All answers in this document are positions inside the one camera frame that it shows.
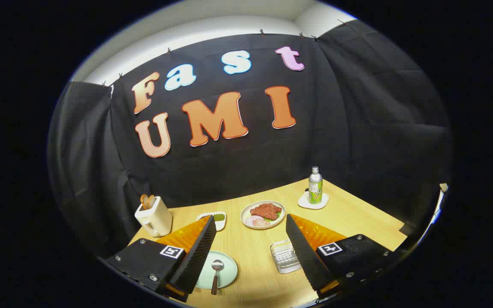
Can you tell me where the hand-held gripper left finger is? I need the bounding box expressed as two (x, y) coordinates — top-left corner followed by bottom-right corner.
(106, 215), (217, 302)

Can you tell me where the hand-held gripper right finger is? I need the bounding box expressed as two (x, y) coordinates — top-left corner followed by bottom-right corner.
(286, 213), (407, 300)

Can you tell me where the wooden handle metal spoon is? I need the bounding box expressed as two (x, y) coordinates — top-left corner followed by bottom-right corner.
(211, 259), (224, 296)

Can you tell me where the light blue round plate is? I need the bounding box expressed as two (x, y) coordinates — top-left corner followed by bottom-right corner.
(195, 251), (238, 290)

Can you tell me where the white divided snack tray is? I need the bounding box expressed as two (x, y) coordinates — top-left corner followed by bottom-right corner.
(196, 212), (226, 231)

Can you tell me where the white square coaster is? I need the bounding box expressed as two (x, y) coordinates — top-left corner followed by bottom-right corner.
(297, 190), (330, 210)

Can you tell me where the white toaster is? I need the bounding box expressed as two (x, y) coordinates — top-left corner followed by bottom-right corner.
(134, 196), (173, 237)

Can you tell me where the brown cooked meat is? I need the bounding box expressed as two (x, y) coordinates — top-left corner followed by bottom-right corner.
(250, 203), (282, 221)

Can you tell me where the green label metal bottle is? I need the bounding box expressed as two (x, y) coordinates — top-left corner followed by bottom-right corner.
(309, 166), (323, 204)

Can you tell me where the white oval plate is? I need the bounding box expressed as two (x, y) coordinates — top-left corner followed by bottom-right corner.
(240, 201), (286, 230)

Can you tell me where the metal wire basket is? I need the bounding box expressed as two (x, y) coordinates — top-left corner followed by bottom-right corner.
(270, 240), (302, 274)

